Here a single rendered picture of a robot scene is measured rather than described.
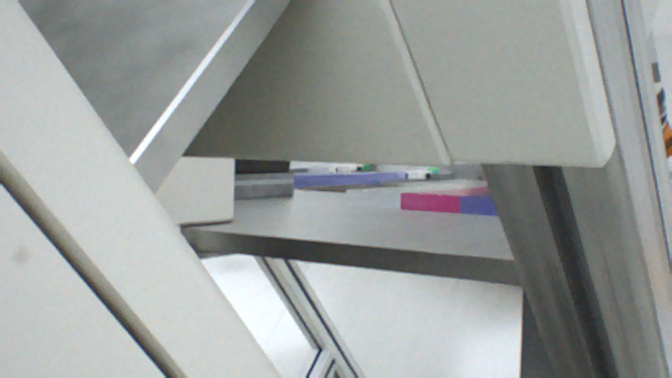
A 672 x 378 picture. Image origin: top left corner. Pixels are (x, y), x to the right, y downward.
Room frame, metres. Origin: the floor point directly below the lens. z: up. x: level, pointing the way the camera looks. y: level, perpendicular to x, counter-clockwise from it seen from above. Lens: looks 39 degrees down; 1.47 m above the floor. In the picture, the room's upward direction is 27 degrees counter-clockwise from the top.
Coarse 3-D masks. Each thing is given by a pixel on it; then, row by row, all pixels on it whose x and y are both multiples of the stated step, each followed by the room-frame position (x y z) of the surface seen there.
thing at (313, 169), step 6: (294, 168) 0.82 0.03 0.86; (300, 168) 0.82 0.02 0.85; (306, 168) 0.83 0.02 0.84; (312, 168) 0.84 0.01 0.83; (318, 168) 0.84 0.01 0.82; (324, 168) 0.85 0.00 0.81; (330, 168) 0.86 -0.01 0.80; (336, 168) 0.86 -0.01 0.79; (366, 168) 0.90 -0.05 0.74; (294, 174) 0.81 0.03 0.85; (300, 174) 0.82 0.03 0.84
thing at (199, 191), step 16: (192, 160) 0.36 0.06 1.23; (208, 160) 0.37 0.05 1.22; (224, 160) 0.37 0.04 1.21; (176, 176) 0.35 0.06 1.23; (192, 176) 0.36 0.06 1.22; (208, 176) 0.36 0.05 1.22; (224, 176) 0.37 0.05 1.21; (160, 192) 0.34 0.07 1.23; (176, 192) 0.35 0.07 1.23; (192, 192) 0.35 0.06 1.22; (208, 192) 0.36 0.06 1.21; (224, 192) 0.37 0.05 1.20; (176, 208) 0.34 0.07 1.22; (192, 208) 0.35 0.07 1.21; (208, 208) 0.36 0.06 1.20; (224, 208) 0.36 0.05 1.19; (176, 224) 0.34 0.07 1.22; (192, 224) 0.35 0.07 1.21; (208, 224) 0.35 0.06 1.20
